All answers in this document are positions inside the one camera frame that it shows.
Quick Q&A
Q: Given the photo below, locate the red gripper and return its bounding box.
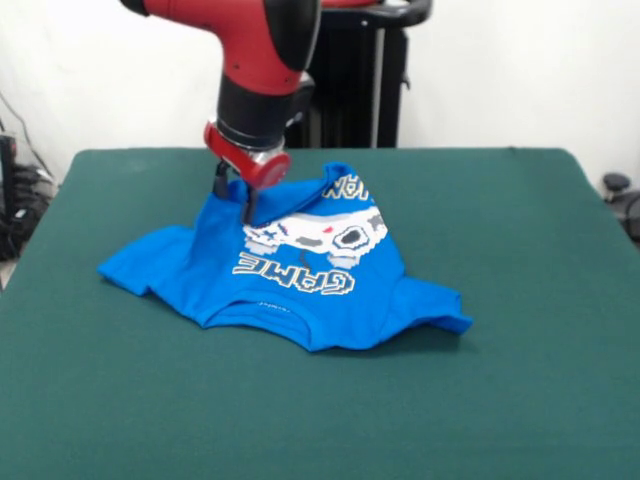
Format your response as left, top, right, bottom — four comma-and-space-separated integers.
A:
203, 120, 292, 225

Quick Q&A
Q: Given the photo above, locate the blue shirt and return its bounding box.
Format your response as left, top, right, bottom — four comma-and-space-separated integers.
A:
97, 160, 474, 354

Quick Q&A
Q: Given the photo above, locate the black office chair base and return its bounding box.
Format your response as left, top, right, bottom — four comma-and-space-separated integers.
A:
602, 172, 640, 251
0, 164, 57, 261

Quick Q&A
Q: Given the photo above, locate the black floor stand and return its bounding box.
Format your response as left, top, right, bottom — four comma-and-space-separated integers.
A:
0, 133, 19, 221

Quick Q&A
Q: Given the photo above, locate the dark green table cloth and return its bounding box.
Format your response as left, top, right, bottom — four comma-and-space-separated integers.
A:
0, 146, 640, 480

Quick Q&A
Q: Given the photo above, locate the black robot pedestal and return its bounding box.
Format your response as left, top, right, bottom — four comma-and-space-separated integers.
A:
287, 0, 434, 149

